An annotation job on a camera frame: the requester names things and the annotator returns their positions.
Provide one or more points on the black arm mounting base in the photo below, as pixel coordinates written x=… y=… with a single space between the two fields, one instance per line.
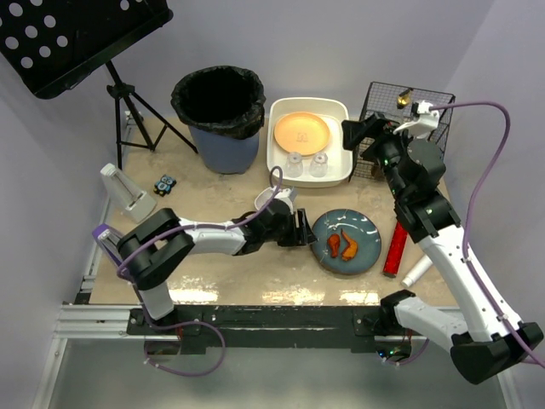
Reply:
x=196 y=328

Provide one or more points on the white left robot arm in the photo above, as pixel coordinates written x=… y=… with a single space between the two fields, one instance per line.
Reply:
x=151 y=252

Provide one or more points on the red glitter tube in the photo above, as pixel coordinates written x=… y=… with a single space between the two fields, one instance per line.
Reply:
x=395 y=251

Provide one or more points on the blue trash bin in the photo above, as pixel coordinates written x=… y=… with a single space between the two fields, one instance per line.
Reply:
x=223 y=154

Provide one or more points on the small white green bowl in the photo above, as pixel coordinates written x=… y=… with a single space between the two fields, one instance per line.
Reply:
x=264 y=198

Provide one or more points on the yellow plastic plate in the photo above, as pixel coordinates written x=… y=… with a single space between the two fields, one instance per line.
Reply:
x=302 y=132

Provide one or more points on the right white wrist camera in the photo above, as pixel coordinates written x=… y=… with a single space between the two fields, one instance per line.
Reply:
x=424 y=121

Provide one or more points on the blue owl number magnet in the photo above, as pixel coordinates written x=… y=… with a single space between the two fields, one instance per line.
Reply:
x=164 y=185

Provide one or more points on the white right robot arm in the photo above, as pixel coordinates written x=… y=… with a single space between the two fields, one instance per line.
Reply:
x=490 y=337

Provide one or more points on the white metronome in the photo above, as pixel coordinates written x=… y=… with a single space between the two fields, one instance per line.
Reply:
x=135 y=202

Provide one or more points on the white plastic tube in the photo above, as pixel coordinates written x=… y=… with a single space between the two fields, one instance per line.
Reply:
x=417 y=271

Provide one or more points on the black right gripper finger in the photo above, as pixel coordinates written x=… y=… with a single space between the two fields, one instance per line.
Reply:
x=373 y=153
x=353 y=132

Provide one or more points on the orange chicken piece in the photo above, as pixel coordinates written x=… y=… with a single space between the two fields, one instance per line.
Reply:
x=351 y=249
x=334 y=243

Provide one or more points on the black wire basket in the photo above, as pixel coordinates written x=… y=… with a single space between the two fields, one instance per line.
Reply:
x=382 y=98

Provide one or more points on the black music stand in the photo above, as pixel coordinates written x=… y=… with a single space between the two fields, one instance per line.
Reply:
x=54 y=45

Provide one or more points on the black trash bag liner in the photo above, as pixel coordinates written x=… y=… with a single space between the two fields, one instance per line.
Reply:
x=222 y=100

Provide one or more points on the left orange chicken piece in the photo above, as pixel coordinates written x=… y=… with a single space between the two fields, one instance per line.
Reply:
x=334 y=243

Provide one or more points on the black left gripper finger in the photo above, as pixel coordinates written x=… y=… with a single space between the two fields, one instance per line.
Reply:
x=305 y=233
x=292 y=236

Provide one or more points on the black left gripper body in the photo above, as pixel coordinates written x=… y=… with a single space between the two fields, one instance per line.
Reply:
x=294 y=227

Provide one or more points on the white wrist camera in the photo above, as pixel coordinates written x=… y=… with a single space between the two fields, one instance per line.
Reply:
x=287 y=194
x=424 y=121

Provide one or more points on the white plastic tub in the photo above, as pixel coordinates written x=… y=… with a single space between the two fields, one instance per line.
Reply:
x=340 y=161

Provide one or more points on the clear wine glass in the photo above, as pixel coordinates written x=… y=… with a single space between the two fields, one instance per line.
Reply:
x=294 y=165
x=319 y=165

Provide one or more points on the blue ceramic plate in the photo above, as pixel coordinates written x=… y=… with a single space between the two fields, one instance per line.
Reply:
x=360 y=228

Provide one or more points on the right orange chicken piece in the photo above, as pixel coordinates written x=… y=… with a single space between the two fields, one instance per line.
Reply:
x=351 y=249

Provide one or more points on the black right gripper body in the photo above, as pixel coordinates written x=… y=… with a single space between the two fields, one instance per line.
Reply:
x=371 y=137

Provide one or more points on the purple metronome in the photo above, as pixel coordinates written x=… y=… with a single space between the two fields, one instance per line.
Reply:
x=107 y=238

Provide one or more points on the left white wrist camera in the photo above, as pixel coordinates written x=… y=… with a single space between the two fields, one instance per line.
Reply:
x=287 y=194

